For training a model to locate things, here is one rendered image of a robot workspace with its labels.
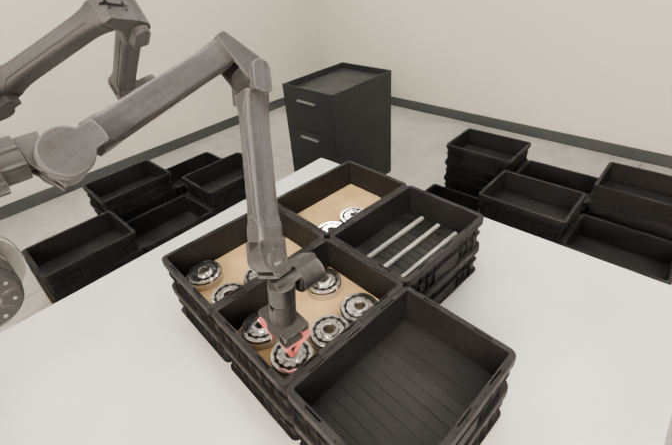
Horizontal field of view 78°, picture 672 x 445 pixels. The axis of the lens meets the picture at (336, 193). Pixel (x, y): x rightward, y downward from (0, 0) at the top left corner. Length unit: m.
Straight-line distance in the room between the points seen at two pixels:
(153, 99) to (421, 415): 0.82
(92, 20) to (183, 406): 0.95
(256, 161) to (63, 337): 0.97
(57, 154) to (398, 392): 0.81
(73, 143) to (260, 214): 0.33
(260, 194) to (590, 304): 1.07
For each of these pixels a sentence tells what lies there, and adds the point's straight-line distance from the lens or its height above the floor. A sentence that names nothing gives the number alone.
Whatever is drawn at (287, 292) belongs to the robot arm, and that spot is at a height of 1.11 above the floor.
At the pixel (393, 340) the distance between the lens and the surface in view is 1.11.
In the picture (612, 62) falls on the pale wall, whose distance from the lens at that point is 3.93.
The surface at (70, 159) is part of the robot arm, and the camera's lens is 0.73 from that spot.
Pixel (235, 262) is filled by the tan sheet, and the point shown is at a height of 0.83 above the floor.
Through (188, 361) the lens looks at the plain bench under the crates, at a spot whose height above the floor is 0.70.
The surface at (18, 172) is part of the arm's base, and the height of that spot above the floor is 1.44.
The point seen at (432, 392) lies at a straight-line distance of 1.04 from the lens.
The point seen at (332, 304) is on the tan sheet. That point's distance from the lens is 1.19.
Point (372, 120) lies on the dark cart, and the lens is 2.88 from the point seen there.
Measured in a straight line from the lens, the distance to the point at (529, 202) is 2.31.
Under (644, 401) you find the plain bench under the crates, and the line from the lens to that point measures 1.34.
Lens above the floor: 1.70
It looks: 32 degrees down
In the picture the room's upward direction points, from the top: 5 degrees counter-clockwise
